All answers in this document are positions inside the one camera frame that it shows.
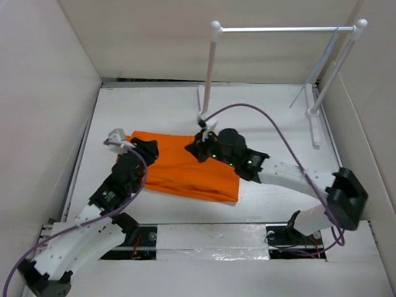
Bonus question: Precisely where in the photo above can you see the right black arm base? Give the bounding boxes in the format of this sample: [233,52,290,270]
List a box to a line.
[264,222,327,260]

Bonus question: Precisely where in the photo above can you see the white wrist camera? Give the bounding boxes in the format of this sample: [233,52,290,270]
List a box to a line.
[103,129,136,155]
[197,115,217,142]

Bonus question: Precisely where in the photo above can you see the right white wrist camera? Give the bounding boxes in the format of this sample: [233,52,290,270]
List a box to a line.
[197,115,217,142]

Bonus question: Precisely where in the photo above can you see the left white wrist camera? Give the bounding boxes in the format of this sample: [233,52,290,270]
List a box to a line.
[103,129,136,155]

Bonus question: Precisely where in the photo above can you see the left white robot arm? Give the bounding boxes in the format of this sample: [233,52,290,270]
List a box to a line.
[17,129,159,296]

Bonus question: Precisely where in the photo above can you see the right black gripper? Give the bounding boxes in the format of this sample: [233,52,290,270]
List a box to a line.
[184,128,236,168]

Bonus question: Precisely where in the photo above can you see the white clothes rack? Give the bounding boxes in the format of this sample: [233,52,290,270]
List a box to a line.
[197,19,368,147]

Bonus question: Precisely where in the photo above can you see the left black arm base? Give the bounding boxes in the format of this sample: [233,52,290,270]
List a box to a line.
[100,225,158,260]

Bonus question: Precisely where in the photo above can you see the light blue wire hanger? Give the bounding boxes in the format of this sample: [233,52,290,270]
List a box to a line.
[289,26,340,108]

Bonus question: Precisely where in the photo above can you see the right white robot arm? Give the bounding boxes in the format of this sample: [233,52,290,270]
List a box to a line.
[185,128,368,244]

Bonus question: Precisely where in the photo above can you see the orange trousers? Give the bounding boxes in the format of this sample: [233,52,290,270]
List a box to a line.
[126,131,239,203]

